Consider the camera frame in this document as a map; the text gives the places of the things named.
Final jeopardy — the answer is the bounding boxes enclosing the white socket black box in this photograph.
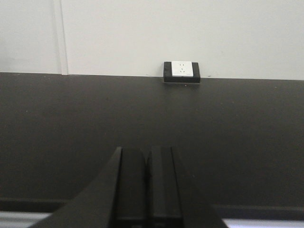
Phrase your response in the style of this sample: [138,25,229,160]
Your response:
[163,61,201,83]

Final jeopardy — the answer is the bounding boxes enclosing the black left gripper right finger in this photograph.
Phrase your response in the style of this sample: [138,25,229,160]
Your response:
[147,146,227,228]

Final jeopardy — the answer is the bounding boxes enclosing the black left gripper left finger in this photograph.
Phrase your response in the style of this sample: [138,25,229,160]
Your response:
[33,147,147,228]

